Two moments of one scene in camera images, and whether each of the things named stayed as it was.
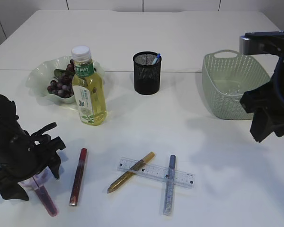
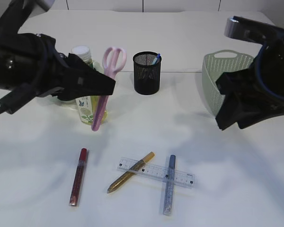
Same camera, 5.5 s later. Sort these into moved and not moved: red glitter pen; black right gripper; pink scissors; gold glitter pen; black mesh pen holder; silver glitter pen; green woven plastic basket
Moved: black right gripper; pink scissors
Not moved: green woven plastic basket; silver glitter pen; red glitter pen; gold glitter pen; black mesh pen holder
